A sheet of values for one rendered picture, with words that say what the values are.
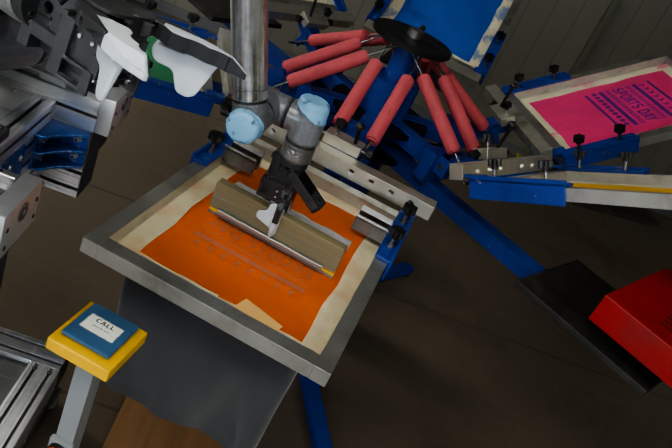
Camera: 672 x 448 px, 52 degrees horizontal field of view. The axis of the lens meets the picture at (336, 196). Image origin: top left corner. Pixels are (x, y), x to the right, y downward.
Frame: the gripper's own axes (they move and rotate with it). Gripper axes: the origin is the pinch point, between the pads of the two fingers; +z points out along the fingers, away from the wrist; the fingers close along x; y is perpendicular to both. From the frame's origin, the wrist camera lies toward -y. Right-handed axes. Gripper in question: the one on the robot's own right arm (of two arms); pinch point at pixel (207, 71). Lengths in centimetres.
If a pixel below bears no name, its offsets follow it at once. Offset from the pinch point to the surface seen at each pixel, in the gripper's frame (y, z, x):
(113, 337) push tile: 66, -22, -41
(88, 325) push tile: 66, -27, -40
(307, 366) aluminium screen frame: 62, 7, -65
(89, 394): 81, -23, -43
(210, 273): 63, -24, -73
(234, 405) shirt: 91, -6, -77
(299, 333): 63, 0, -75
